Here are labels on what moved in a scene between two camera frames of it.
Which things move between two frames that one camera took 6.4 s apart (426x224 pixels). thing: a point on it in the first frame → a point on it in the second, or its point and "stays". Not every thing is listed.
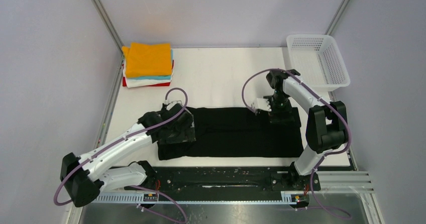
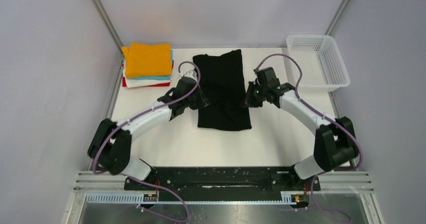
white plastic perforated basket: (317, 58) stays
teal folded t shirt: (168, 77) stays
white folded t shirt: (133, 83) stays
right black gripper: (275, 115) → (249, 101)
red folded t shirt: (124, 82) stays
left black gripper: (187, 134) → (202, 102)
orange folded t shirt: (143, 59) stays
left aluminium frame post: (107, 19) stays
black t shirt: (223, 132) → (221, 78)
